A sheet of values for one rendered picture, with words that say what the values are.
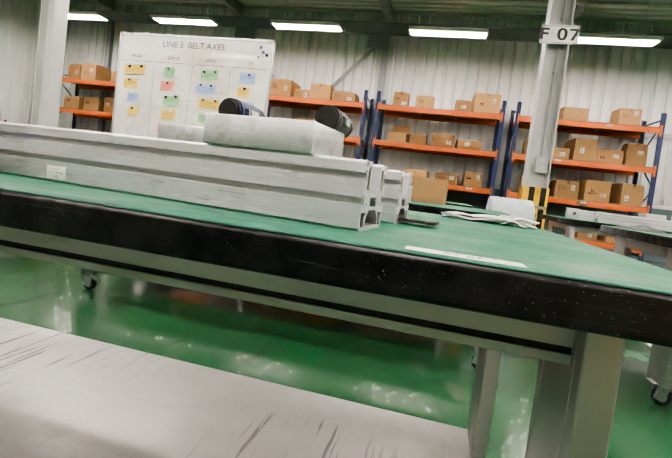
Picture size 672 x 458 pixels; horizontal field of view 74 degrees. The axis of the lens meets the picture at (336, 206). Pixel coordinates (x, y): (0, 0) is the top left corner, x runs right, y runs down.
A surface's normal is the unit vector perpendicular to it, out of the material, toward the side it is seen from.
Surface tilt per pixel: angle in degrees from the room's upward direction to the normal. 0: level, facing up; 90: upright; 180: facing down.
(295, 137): 90
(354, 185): 90
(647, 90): 90
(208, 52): 90
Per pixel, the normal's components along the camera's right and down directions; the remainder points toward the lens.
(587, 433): -0.23, 0.02
